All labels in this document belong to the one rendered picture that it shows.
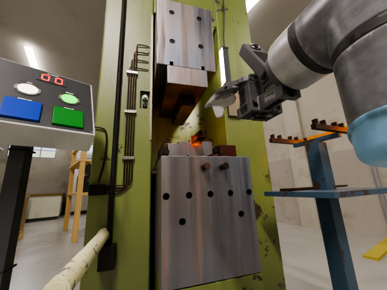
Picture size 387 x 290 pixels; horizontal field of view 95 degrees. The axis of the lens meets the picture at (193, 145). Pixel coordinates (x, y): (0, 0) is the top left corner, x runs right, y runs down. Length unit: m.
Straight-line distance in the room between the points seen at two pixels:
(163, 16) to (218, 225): 1.02
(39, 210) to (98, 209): 6.62
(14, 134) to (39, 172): 9.07
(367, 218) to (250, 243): 3.15
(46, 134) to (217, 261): 0.68
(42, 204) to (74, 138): 6.87
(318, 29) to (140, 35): 1.04
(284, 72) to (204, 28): 0.88
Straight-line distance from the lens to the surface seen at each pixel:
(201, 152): 0.79
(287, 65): 0.30
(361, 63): 0.23
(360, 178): 3.81
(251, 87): 0.38
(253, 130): 1.12
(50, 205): 7.45
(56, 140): 0.64
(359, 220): 3.89
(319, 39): 0.28
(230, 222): 0.76
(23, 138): 0.64
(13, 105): 0.64
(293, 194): 0.81
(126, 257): 0.91
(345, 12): 0.26
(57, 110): 0.65
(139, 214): 0.87
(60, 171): 9.63
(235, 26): 1.50
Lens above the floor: 0.79
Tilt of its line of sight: 14 degrees up
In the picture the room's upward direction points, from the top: 2 degrees counter-clockwise
